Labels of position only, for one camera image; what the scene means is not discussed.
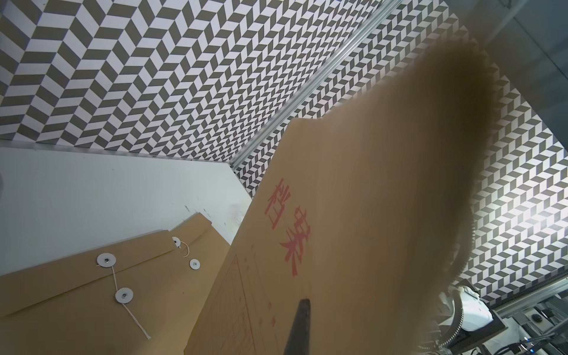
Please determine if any brown file bag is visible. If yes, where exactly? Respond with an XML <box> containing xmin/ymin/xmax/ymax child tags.
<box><xmin>0</xmin><ymin>229</ymin><xmax>232</xmax><ymax>355</ymax></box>
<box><xmin>185</xmin><ymin>38</ymin><xmax>495</xmax><ymax>354</ymax></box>
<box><xmin>171</xmin><ymin>213</ymin><xmax>229</xmax><ymax>276</ymax></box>

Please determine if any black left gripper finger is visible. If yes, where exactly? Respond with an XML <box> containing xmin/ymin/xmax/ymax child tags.
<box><xmin>283</xmin><ymin>299</ymin><xmax>311</xmax><ymax>355</ymax></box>

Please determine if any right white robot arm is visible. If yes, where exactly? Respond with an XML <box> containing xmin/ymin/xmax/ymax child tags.
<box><xmin>417</xmin><ymin>284</ymin><xmax>507</xmax><ymax>354</ymax></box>

